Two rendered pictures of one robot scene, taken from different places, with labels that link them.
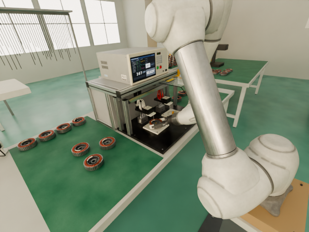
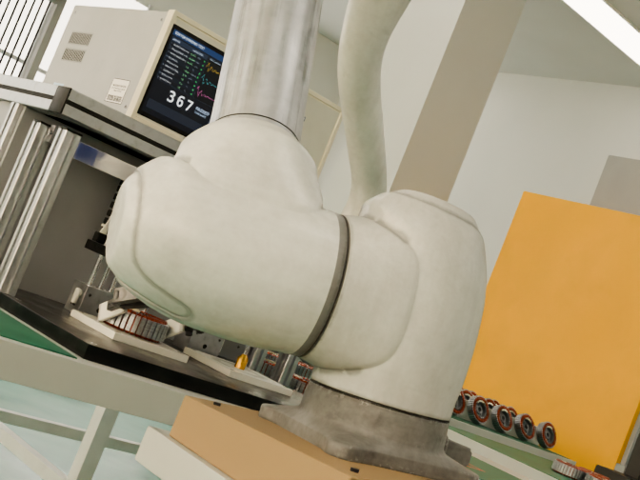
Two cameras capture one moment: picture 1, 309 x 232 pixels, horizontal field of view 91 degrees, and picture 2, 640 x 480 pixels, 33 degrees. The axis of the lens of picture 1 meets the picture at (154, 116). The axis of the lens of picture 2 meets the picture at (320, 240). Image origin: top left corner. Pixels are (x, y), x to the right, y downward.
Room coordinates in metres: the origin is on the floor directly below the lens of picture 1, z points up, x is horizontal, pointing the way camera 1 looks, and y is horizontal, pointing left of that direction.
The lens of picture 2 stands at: (-0.73, -0.49, 0.93)
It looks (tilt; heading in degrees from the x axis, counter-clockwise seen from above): 4 degrees up; 8
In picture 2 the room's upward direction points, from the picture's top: 22 degrees clockwise
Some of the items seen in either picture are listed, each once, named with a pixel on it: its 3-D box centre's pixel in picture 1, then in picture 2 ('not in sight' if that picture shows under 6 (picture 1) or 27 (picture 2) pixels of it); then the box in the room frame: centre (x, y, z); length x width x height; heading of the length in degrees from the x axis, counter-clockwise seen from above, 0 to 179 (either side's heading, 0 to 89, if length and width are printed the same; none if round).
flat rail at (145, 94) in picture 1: (154, 89); (210, 210); (1.18, -0.01, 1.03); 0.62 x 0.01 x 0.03; 139
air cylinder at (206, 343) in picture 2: (160, 108); (199, 338); (1.30, -0.06, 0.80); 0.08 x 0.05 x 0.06; 139
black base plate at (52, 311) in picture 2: (163, 121); (177, 361); (1.12, -0.08, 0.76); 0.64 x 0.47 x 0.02; 139
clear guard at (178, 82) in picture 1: (177, 84); not in sight; (1.26, -0.21, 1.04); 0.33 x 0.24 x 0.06; 49
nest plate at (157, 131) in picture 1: (156, 126); (129, 335); (1.02, -0.01, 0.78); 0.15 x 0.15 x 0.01; 49
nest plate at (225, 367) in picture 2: (173, 114); (237, 370); (1.20, -0.17, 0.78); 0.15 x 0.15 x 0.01; 49
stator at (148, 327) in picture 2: (156, 123); (134, 321); (1.02, -0.01, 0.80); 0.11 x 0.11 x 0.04
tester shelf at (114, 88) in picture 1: (134, 78); (161, 159); (1.32, 0.15, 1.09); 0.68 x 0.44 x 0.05; 139
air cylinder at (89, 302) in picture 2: (142, 118); (93, 302); (1.12, 0.10, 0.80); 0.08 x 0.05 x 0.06; 139
